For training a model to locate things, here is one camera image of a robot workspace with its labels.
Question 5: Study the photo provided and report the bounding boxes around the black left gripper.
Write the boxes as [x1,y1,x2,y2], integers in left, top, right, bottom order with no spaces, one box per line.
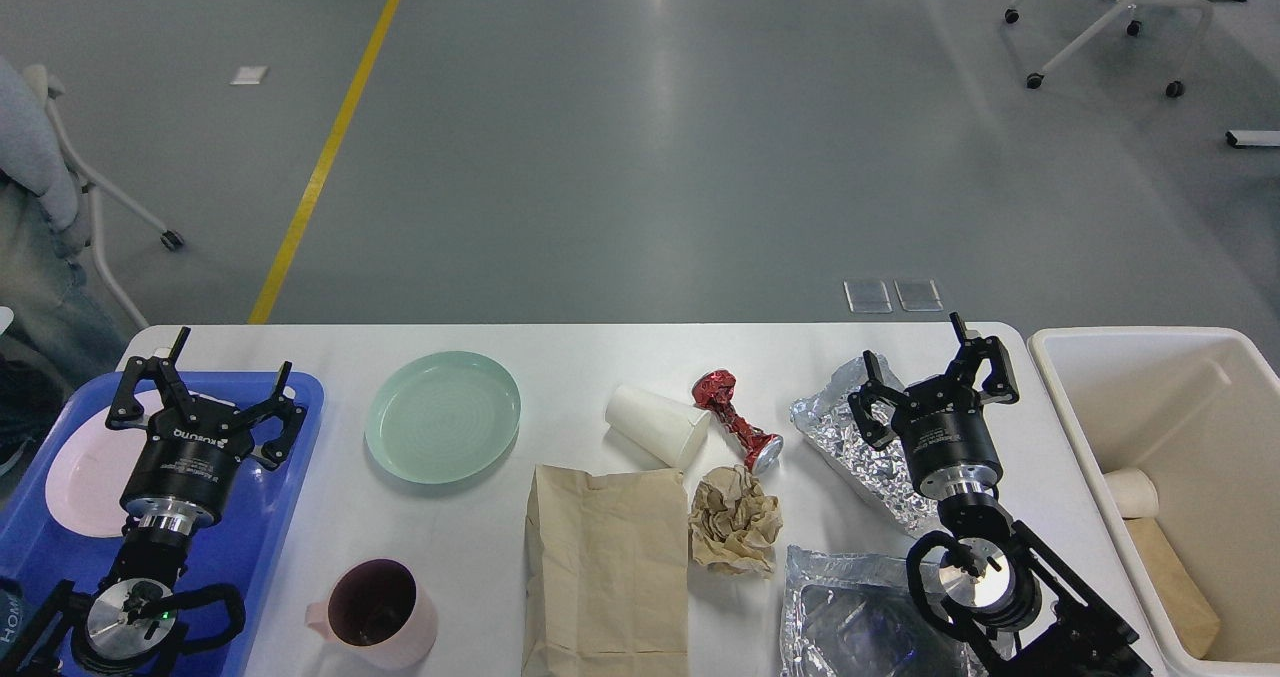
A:
[105,326,307,535]

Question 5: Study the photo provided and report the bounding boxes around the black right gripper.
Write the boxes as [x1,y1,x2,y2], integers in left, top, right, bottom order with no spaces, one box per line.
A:
[847,314,1020,500]

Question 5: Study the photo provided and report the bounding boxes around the mint green plate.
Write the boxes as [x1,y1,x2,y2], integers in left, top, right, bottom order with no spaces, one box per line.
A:
[364,352,522,485]

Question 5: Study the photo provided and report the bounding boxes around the pink mug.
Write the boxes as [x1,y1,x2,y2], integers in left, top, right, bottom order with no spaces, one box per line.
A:
[303,557,439,671]

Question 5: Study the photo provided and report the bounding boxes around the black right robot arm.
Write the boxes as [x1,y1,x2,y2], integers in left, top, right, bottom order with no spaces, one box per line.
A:
[847,314,1153,676]

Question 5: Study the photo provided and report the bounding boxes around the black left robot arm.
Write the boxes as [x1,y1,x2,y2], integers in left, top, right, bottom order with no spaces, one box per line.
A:
[3,329,308,676]

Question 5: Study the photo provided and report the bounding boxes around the pink plate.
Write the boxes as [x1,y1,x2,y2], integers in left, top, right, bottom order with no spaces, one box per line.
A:
[45,408,148,539]

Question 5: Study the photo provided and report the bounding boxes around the blue plastic tray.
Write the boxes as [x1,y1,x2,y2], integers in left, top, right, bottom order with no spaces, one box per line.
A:
[1,372,324,676]

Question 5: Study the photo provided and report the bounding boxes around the seated person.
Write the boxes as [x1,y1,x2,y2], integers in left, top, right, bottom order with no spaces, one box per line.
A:
[1,61,127,472]

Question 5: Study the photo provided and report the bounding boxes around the paper cup in bin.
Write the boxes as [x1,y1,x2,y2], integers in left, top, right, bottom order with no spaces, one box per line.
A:
[1103,467,1160,520]

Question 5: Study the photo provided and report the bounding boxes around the crushed red can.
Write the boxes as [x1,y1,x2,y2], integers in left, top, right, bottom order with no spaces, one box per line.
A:
[691,370,785,476]

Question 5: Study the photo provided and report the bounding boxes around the aluminium foil tray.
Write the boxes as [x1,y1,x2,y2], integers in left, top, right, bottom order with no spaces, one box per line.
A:
[780,545,987,676]

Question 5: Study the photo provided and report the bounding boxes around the crumpled brown paper ball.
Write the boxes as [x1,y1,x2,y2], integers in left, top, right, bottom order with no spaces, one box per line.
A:
[687,466,783,578]

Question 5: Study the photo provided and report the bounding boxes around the dark blue cap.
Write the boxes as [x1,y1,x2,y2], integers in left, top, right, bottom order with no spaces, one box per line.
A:
[1,576,42,659]

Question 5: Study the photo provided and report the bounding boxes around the beige plastic bin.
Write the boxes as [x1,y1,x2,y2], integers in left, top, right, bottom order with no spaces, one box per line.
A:
[1028,328,1279,676]

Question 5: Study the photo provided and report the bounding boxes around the white paper cup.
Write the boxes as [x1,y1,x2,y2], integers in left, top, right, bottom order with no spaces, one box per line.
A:
[605,384,712,468]

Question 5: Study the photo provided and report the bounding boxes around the flat brown paper bag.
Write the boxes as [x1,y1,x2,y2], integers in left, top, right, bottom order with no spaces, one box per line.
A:
[522,466,690,676]

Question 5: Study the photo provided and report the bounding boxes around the white chair left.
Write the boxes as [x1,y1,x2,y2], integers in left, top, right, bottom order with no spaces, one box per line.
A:
[22,65,186,330]

